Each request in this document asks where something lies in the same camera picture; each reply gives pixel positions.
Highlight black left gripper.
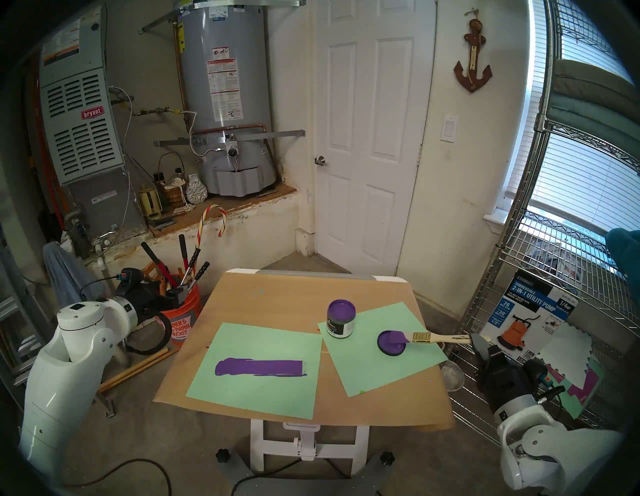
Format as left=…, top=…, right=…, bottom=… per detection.
left=132, top=281, right=190, bottom=317

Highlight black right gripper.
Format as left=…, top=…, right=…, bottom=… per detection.
left=470, top=334, right=535, bottom=413

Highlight wooden handled paint brush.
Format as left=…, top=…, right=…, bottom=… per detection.
left=387, top=329, right=473, bottom=346

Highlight purple paint jar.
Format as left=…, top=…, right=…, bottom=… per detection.
left=326, top=299, right=357, bottom=339

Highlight orange plastic bucket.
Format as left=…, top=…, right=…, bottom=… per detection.
left=160, top=285, right=203, bottom=347

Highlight red black bolt cutter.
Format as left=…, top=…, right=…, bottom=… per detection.
left=141, top=242, right=180, bottom=290

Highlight utility pump box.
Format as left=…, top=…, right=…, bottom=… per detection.
left=480, top=272, right=581, bottom=366

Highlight striped candy cane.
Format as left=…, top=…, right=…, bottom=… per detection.
left=197, top=204, right=228, bottom=251

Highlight white scalloped paper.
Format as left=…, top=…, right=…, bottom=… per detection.
left=537, top=322, right=593, bottom=386

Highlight wooden floor sticks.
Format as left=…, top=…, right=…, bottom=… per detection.
left=97, top=347, right=176, bottom=393

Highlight purple jar lid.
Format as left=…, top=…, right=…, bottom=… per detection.
left=376, top=329, right=407, bottom=357

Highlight foil wrapped object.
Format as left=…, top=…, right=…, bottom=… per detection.
left=185, top=173, right=208, bottom=204

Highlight magenta craft paper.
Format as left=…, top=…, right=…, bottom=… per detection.
left=547, top=365, right=601, bottom=403

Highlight green craft paper scrap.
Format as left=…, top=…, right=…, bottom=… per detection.
left=550, top=362, right=606, bottom=420

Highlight light wood slat piece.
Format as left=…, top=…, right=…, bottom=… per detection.
left=215, top=358, right=307, bottom=378

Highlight blue cloth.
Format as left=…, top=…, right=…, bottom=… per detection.
left=42, top=241, right=106, bottom=308

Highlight brown wooden ledge board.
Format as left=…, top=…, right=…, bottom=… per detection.
left=147, top=184, right=298, bottom=238

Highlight large green paper sheet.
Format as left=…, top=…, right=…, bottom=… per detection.
left=186, top=322, right=323, bottom=420

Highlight small green paper sheet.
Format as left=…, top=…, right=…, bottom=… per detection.
left=318, top=301, right=448, bottom=398

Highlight grey water heater tank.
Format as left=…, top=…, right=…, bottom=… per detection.
left=177, top=0, right=278, bottom=197

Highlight aluminium ladder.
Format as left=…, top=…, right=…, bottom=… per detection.
left=0, top=225, right=56, bottom=401

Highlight teal cloth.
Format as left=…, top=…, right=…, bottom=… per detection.
left=605, top=227, right=640, bottom=293

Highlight grey bryant furnace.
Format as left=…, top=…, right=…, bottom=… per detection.
left=39, top=5, right=148, bottom=236

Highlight orange vertical pipe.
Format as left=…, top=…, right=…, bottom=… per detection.
left=27, top=55, right=66, bottom=231

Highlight white window blinds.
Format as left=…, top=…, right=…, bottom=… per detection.
left=505, top=0, right=640, bottom=236

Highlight white panel door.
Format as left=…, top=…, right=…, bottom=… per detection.
left=312, top=0, right=437, bottom=277

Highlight grey green cushion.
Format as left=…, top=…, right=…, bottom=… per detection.
left=552, top=59, right=638, bottom=108
left=547, top=92, right=640, bottom=171

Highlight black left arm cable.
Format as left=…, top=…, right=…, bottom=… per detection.
left=125, top=310, right=173, bottom=356

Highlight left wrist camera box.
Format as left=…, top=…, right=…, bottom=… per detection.
left=116, top=267, right=147, bottom=296

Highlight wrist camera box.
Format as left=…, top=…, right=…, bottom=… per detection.
left=522, top=359, right=567, bottom=407
left=116, top=267, right=147, bottom=296

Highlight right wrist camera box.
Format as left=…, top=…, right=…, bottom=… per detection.
left=522, top=359, right=567, bottom=407

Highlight wicker basket with handle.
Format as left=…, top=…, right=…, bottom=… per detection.
left=157, top=152, right=188, bottom=206

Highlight brown floor cable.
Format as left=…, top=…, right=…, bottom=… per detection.
left=65, top=457, right=173, bottom=496

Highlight white grey table frame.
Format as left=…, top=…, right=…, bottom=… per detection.
left=215, top=269, right=408, bottom=496

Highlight grey metal heater strap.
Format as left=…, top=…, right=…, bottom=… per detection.
left=154, top=130, right=306, bottom=147

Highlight black table cable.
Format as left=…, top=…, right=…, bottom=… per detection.
left=232, top=457, right=301, bottom=496

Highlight chrome wire shelf rack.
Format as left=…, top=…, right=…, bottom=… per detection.
left=450, top=0, right=640, bottom=493

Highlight brown anchor wall decoration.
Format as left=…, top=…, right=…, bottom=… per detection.
left=453, top=7, right=493, bottom=93

